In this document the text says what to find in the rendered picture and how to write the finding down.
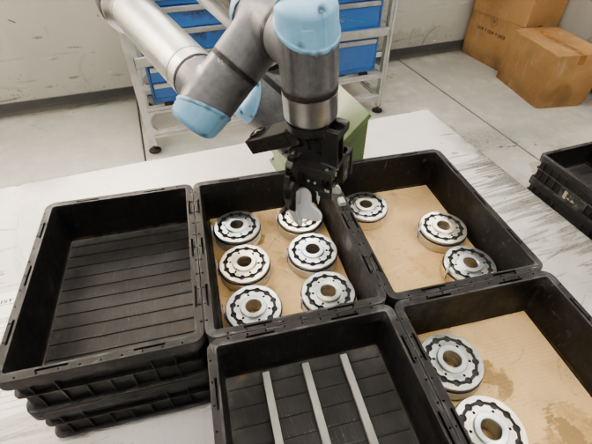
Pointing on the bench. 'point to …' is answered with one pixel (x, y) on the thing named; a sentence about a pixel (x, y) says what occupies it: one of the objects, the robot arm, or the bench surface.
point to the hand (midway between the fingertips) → (305, 208)
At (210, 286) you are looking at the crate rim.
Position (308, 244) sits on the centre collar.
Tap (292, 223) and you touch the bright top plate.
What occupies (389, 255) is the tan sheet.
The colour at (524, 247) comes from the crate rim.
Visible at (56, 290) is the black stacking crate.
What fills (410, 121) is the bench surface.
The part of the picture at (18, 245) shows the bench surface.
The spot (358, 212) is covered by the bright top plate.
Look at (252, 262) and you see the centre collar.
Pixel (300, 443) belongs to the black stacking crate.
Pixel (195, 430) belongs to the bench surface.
